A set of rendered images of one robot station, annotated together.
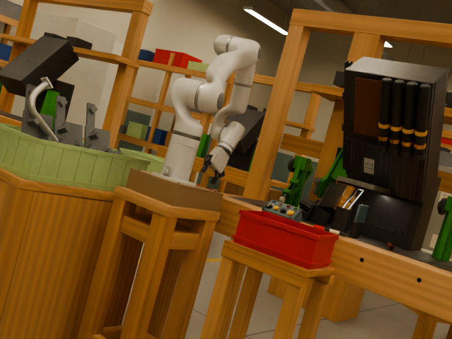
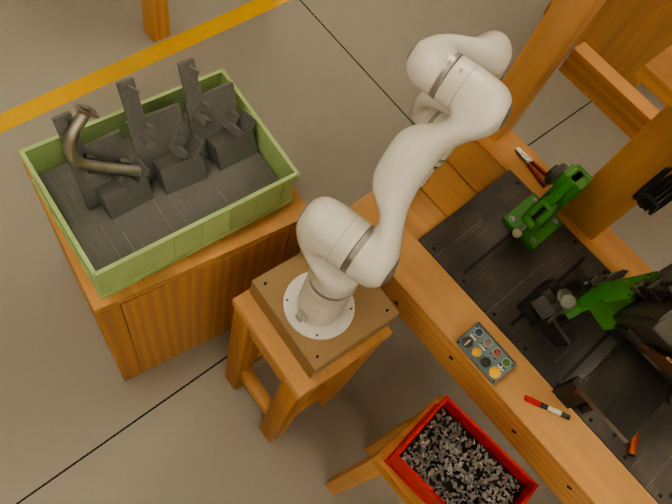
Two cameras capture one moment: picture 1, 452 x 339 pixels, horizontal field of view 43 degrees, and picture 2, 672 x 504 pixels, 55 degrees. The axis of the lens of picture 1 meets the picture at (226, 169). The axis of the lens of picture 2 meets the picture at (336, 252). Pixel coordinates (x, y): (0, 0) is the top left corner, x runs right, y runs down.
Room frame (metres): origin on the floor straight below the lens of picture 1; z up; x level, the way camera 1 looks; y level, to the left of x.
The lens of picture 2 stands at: (1.75, 0.29, 2.52)
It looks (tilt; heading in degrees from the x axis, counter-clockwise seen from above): 63 degrees down; 353
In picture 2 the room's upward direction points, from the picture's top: 24 degrees clockwise
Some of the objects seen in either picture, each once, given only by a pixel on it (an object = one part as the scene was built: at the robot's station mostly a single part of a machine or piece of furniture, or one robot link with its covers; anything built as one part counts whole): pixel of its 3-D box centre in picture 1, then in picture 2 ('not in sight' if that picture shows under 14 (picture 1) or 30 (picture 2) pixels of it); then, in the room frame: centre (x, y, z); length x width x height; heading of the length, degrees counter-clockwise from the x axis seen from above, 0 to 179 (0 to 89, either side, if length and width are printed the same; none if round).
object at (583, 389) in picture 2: (371, 187); (646, 365); (2.42, -0.61, 1.11); 0.39 x 0.16 x 0.03; 146
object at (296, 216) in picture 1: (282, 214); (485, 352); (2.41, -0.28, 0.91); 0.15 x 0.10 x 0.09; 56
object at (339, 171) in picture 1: (345, 167); (621, 302); (2.54, -0.50, 1.17); 0.13 x 0.12 x 0.20; 56
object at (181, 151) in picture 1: (179, 159); (325, 292); (2.39, 0.20, 1.02); 0.19 x 0.19 x 0.18
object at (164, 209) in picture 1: (167, 204); (312, 318); (2.38, 0.20, 0.83); 0.32 x 0.32 x 0.04; 51
